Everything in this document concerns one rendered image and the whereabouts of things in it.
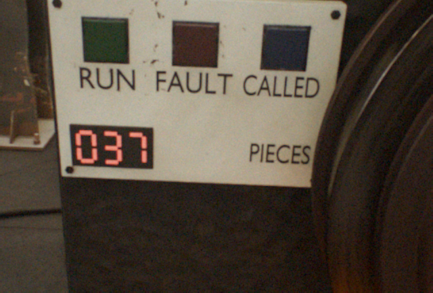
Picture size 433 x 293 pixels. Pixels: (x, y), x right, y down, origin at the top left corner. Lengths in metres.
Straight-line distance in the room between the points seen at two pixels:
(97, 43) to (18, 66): 2.71
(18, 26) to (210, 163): 2.67
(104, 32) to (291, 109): 0.18
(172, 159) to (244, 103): 0.09
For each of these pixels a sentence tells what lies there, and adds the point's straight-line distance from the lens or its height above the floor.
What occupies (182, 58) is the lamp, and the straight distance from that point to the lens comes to 0.47.
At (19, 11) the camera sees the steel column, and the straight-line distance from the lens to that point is 3.11.
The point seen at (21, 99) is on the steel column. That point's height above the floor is 0.27.
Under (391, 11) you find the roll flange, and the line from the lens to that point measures 0.42.
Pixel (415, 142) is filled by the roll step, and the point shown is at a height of 1.18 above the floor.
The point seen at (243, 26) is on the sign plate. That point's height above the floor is 1.22.
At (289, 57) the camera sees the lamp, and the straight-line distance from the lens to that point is 0.48.
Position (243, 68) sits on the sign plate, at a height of 1.18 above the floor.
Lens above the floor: 1.31
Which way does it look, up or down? 23 degrees down
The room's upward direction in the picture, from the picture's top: 2 degrees clockwise
